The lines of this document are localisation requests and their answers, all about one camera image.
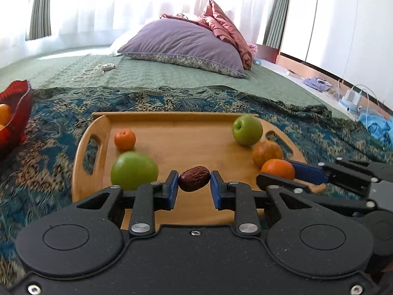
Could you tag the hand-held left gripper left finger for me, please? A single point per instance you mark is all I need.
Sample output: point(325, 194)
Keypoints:
point(172, 190)

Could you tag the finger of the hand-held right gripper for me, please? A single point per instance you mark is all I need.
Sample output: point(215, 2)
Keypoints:
point(307, 172)
point(288, 183)

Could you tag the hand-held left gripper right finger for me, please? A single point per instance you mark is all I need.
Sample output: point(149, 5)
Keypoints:
point(216, 190)

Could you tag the dark red date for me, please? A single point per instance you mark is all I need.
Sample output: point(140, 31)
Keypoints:
point(194, 178)

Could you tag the large orange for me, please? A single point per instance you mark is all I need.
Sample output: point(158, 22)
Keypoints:
point(267, 153)

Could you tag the green apple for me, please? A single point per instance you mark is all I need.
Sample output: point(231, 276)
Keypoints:
point(247, 129)
point(134, 170)

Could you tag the small mandarin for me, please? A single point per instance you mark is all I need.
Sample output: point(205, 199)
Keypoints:
point(125, 139)

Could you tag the blue cloth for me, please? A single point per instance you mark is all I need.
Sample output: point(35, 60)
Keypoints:
point(377, 126)

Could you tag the lavender clothes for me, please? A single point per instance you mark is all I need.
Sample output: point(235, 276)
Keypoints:
point(317, 83)

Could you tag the green quilted bedspread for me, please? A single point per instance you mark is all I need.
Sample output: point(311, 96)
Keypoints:
point(153, 73)

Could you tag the light blue small item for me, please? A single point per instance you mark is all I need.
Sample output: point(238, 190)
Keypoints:
point(258, 61)

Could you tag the brown wooden headboard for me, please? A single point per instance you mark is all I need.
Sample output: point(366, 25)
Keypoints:
point(267, 53)

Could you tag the teal paisley blanket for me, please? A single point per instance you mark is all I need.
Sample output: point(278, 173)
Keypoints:
point(46, 175)

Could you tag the small pink cloth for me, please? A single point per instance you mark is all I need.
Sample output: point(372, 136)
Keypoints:
point(254, 49)

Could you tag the purple pillow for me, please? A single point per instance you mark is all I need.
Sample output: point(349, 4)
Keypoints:
point(184, 43)

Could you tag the white wardrobe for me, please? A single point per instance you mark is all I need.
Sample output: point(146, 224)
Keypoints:
point(337, 21)

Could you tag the green curtain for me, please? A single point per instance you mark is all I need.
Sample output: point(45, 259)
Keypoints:
point(40, 6)
point(278, 12)

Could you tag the pink duvet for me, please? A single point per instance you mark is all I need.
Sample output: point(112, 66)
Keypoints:
point(227, 27)

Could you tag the red glass bowl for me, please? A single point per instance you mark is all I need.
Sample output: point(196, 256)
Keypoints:
point(21, 110)

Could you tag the orange fruit in bowl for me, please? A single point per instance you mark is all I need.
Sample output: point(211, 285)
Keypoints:
point(4, 113)

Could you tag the white sheer curtain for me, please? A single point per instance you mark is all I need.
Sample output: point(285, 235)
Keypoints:
point(92, 6)

